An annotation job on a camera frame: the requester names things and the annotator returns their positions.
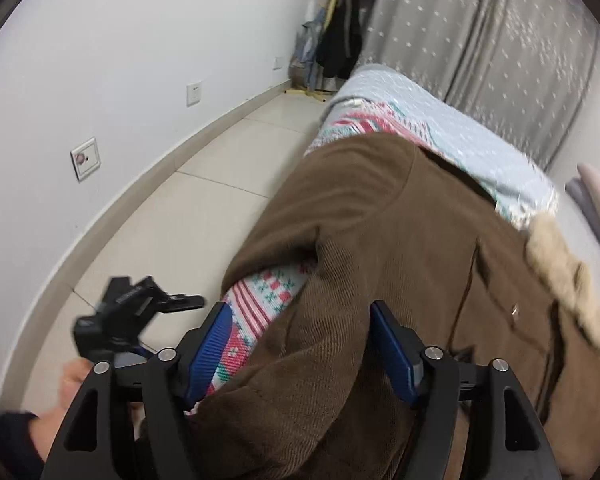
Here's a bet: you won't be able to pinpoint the yellow coat stand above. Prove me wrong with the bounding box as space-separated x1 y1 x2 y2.
284 0 343 104

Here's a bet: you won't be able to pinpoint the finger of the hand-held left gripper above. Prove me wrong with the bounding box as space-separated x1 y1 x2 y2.
116 342 159 362
156 294 206 314

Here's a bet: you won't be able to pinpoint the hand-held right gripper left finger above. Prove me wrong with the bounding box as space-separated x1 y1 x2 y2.
40 301 237 480

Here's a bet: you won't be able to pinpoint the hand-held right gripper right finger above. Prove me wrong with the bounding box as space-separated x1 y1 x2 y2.
370 301 563 480

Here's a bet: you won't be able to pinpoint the grey patterned curtain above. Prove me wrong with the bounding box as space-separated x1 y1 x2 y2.
360 0 600 171

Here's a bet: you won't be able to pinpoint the light blue quilt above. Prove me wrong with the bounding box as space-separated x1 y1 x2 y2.
320 63 561 231

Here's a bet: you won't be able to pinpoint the brown corduroy coat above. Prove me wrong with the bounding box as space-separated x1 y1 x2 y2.
182 132 600 480

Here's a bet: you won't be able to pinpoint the wall socket with red centre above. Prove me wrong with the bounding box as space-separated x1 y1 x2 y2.
70 137 102 182

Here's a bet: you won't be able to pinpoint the black hanging clothes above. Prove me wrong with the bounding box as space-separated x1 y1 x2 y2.
315 0 381 81

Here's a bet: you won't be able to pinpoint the red green printed blanket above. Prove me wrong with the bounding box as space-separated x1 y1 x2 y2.
185 100 531 416

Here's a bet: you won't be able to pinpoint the person's left hand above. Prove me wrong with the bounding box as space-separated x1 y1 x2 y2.
29 360 96 461

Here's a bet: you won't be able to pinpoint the blue grey hanging bag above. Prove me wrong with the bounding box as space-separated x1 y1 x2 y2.
287 20 331 88

